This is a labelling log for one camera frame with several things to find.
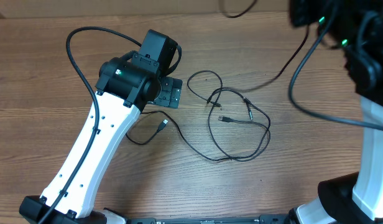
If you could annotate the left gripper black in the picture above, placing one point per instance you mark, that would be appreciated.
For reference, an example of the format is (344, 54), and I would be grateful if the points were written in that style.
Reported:
(171, 89)

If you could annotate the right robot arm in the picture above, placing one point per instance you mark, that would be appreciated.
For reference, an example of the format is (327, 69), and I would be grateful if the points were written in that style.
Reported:
(357, 29)

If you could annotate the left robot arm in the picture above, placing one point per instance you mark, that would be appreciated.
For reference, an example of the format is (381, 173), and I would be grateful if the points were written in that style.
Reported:
(125, 86)

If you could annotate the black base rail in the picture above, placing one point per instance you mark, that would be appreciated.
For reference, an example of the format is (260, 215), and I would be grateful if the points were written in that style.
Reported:
(261, 219)

